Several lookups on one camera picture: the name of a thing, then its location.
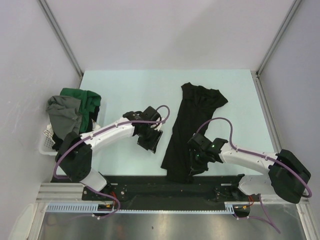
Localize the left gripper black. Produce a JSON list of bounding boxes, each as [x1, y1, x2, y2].
[[137, 124, 163, 153]]

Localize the black printed t shirt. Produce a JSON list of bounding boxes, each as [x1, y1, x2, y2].
[[161, 82, 228, 184]]

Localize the white plastic laundry basket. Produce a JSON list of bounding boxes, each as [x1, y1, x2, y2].
[[38, 104, 107, 156]]

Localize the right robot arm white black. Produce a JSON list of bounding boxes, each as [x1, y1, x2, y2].
[[187, 133, 311, 204]]

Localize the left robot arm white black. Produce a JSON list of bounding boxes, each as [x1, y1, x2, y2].
[[55, 106, 166, 200]]

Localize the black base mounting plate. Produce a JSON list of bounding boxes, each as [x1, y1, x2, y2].
[[49, 175, 293, 217]]

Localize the green t shirt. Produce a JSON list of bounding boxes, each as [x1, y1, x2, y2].
[[60, 88, 102, 134]]

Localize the grey t shirt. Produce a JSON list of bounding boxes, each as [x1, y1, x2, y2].
[[46, 95, 82, 140]]

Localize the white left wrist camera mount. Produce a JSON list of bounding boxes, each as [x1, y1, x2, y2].
[[153, 123, 163, 131]]

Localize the right aluminium frame rail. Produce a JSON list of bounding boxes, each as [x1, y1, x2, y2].
[[250, 71, 283, 153]]

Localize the grey cable duct strip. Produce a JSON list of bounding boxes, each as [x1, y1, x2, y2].
[[46, 202, 235, 215]]

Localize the right aluminium corner post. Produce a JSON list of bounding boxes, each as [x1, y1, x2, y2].
[[255, 0, 304, 77]]

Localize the aluminium corner post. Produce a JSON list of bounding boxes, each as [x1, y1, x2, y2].
[[255, 0, 304, 77], [37, 0, 84, 79]]

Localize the left aluminium corner post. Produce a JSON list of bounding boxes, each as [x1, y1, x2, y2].
[[37, 0, 84, 79]]

